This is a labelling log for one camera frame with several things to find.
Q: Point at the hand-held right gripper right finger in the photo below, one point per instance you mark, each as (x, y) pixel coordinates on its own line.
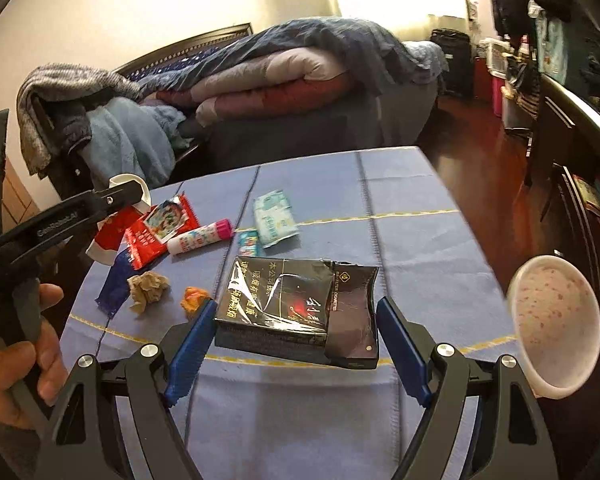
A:
(402, 355)

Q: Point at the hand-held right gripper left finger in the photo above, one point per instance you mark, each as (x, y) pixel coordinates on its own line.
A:
(189, 355)

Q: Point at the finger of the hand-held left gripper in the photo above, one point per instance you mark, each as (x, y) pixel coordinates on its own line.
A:
(122, 196)

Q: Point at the red and white packet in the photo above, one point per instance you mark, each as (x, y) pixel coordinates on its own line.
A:
(110, 237)

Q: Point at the red snack wrapper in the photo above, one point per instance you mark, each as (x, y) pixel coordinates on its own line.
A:
(144, 245)

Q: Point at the brown paper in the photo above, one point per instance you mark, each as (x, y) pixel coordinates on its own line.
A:
(147, 291)

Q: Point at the blue foil wrapper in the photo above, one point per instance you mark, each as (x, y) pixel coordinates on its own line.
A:
(114, 285)

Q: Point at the black cigarette carton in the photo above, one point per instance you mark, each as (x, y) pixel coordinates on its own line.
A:
(272, 300)

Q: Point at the pale green tissue packet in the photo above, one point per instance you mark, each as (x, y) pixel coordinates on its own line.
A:
(275, 217)

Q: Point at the white pink-speckled waste bin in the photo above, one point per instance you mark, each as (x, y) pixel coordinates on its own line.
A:
(555, 320)

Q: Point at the person's left hand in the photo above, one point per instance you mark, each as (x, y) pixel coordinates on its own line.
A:
(49, 360)

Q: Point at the orange crumpled scrap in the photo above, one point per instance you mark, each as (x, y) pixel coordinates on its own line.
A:
(194, 301)

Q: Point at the light blue towel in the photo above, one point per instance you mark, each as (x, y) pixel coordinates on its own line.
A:
(129, 140)

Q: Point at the dark padded jacket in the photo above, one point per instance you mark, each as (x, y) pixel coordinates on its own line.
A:
(69, 135)

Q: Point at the white glue stick pink cap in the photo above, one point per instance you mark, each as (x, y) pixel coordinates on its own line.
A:
(199, 236)

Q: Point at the grey knitted garment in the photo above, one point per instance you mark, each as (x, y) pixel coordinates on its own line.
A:
(39, 95)

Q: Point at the small colourful candy wrapper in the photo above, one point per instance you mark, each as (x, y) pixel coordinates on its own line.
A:
(250, 244)

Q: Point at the folded grey and red quilt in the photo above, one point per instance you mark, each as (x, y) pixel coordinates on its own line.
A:
(280, 85)

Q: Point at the bed with grey sheet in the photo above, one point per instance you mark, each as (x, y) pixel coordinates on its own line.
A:
(330, 120)

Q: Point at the dark wooden dresser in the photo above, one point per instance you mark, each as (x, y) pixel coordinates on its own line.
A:
(570, 160)

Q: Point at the blue blanket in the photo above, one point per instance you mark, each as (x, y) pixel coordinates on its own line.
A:
(330, 40)

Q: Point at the white and pink storage boxes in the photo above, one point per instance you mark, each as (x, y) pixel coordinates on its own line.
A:
(492, 75)

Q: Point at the black suitcase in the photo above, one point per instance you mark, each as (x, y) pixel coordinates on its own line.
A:
(452, 60)

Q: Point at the light blue bag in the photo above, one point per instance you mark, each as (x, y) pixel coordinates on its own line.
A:
(552, 50)

